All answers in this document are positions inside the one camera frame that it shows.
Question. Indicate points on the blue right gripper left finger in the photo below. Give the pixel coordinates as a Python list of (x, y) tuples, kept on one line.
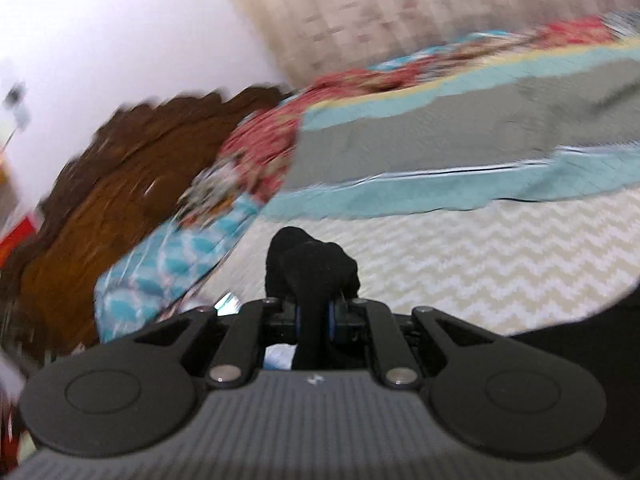
[(298, 320)]

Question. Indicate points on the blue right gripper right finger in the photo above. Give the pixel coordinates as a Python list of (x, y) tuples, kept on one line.
[(332, 320)]

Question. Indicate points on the black pants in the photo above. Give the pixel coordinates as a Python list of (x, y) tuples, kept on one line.
[(313, 275)]

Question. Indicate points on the teal patterned pillow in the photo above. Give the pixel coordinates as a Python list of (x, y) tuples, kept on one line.
[(163, 267)]

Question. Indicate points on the red floral pillow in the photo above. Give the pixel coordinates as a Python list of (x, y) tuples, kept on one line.
[(252, 159)]

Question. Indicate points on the patchwork teal grey bedspread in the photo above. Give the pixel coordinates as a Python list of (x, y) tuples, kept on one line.
[(496, 181)]

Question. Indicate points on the carved brown wooden headboard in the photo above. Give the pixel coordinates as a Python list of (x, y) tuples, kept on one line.
[(103, 203)]

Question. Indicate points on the patterned beige curtain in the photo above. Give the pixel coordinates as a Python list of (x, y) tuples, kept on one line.
[(310, 38)]

